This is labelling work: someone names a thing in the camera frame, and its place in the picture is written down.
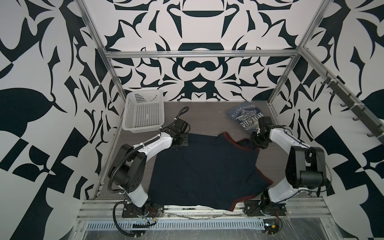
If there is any blue-grey tank top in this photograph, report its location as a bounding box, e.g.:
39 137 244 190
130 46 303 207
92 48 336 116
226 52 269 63
227 102 264 133

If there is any white plastic laundry basket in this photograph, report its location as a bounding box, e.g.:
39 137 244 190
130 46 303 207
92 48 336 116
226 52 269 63
122 90 165 134

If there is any dark navy tank top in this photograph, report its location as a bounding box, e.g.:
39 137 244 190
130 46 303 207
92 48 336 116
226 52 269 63
148 132 273 211

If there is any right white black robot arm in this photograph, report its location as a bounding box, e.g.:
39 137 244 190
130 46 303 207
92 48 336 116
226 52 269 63
251 117 331 209

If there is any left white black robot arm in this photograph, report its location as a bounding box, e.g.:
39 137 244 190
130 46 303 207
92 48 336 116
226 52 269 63
107 119 191 208

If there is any green circuit board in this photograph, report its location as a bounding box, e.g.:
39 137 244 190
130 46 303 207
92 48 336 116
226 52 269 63
263 218 283 235

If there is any black corrugated cable hose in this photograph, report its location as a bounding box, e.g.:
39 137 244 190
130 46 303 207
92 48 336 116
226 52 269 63
107 106 190 238

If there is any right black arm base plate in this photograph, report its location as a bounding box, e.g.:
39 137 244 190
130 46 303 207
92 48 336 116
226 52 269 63
243 200 287 217

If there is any aluminium front rail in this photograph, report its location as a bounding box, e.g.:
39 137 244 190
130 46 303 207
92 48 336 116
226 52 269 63
76 197 331 220

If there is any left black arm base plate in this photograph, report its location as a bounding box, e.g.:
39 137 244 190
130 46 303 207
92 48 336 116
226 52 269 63
122 201 164 218

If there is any white slotted cable duct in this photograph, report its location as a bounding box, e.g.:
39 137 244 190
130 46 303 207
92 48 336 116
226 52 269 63
86 219 265 231

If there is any aluminium frame back crossbar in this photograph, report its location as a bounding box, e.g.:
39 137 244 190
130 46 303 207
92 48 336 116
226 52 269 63
104 50 298 59

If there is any grey wall hook rack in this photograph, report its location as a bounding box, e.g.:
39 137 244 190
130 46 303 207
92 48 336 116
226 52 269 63
322 71 384 145

